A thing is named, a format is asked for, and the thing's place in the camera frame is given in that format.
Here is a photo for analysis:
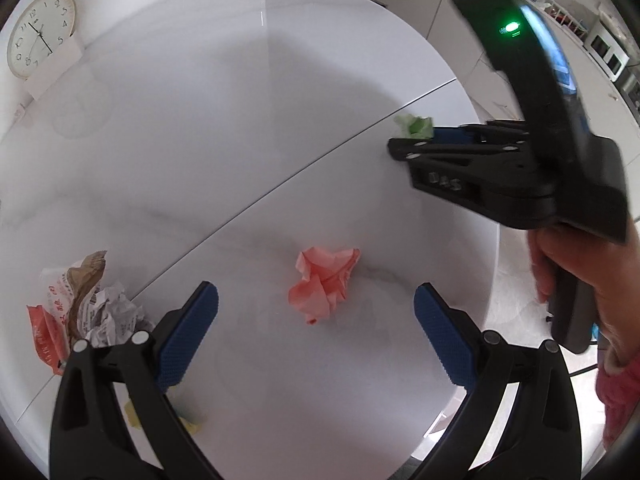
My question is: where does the pink paper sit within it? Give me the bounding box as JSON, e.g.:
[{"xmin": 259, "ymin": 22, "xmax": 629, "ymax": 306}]
[{"xmin": 287, "ymin": 246, "xmax": 362, "ymax": 325}]

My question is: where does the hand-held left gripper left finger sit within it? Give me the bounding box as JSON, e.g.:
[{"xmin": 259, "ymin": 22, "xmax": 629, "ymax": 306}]
[{"xmin": 49, "ymin": 281, "xmax": 221, "ymax": 480}]

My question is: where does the white crumpled paper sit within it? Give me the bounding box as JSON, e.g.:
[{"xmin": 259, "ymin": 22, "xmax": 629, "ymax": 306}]
[{"xmin": 85, "ymin": 282, "xmax": 146, "ymax": 347}]

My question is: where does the yellow crumpled paper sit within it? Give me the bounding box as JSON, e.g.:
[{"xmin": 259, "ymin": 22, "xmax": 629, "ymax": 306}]
[{"xmin": 124, "ymin": 397, "xmax": 203, "ymax": 435}]

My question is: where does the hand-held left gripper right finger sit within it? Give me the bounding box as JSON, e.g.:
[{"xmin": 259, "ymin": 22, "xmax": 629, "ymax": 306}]
[{"xmin": 412, "ymin": 282, "xmax": 585, "ymax": 480}]

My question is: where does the white card stand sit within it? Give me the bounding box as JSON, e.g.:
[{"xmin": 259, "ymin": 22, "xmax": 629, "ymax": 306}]
[{"xmin": 22, "ymin": 37, "xmax": 85, "ymax": 98}]

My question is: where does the orange red wrapper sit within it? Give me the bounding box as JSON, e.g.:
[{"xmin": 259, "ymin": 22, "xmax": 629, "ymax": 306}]
[{"xmin": 27, "ymin": 305, "xmax": 68, "ymax": 375}]

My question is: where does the green paper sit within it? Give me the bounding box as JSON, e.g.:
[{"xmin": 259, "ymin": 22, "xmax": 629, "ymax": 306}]
[{"xmin": 394, "ymin": 114, "xmax": 435, "ymax": 141}]

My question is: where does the round white wall clock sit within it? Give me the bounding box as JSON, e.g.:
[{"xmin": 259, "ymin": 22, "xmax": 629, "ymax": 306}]
[{"xmin": 6, "ymin": 0, "xmax": 77, "ymax": 80}]

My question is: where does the person's right forearm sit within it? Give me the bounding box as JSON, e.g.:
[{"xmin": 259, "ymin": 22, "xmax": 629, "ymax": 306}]
[{"xmin": 595, "ymin": 340, "xmax": 640, "ymax": 453}]

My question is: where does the white countertop oven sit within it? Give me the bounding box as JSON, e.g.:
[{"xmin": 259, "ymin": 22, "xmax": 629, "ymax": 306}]
[{"xmin": 584, "ymin": 12, "xmax": 632, "ymax": 78}]

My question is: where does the white dish rack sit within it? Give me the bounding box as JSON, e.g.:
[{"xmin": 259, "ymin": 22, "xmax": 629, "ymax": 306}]
[{"xmin": 540, "ymin": 0, "xmax": 588, "ymax": 36}]

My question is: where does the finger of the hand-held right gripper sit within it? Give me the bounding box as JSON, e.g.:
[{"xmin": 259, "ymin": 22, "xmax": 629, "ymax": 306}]
[
  {"xmin": 388, "ymin": 136, "xmax": 532, "ymax": 163},
  {"xmin": 433, "ymin": 119, "xmax": 532, "ymax": 145}
]

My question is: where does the person's right hand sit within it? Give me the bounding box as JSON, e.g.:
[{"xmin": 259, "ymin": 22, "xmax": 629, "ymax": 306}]
[{"xmin": 527, "ymin": 219, "xmax": 640, "ymax": 362}]

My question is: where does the beige printed wrapper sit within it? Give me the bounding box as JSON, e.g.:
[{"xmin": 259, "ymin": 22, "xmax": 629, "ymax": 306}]
[{"xmin": 40, "ymin": 250, "xmax": 108, "ymax": 341}]

